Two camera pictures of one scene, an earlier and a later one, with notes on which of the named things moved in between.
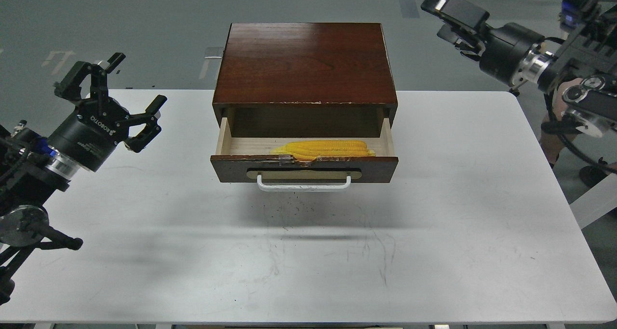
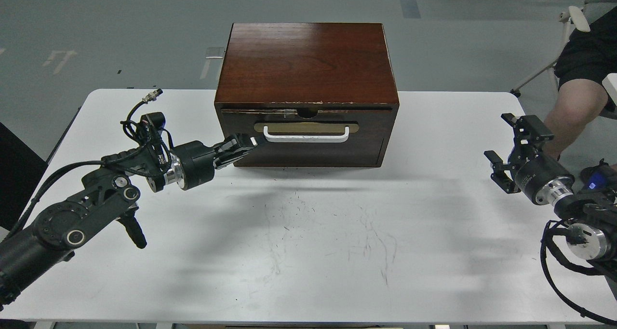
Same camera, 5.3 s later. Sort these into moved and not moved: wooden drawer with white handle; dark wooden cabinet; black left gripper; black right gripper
Moved: black left gripper; wooden drawer with white handle; black right gripper
Not moved: dark wooden cabinet
